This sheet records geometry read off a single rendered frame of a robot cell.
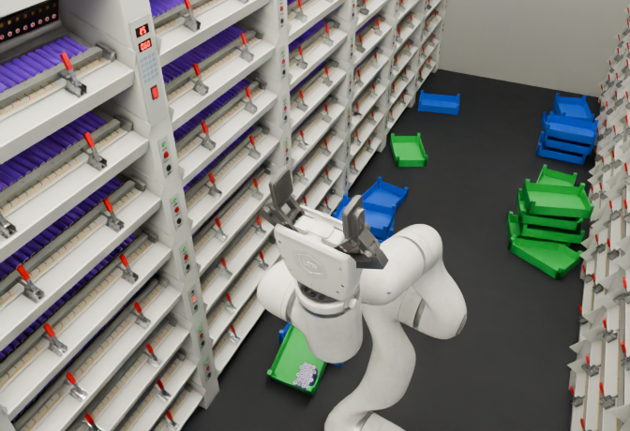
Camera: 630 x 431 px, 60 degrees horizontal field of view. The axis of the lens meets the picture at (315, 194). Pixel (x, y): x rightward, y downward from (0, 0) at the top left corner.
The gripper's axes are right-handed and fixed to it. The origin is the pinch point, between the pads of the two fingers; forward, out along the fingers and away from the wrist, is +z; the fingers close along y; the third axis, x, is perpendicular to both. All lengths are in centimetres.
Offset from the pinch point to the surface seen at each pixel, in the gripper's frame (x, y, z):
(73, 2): 36, 92, -14
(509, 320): 115, -13, -191
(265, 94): 92, 89, -78
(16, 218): -6, 75, -39
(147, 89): 37, 77, -35
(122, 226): 13, 75, -62
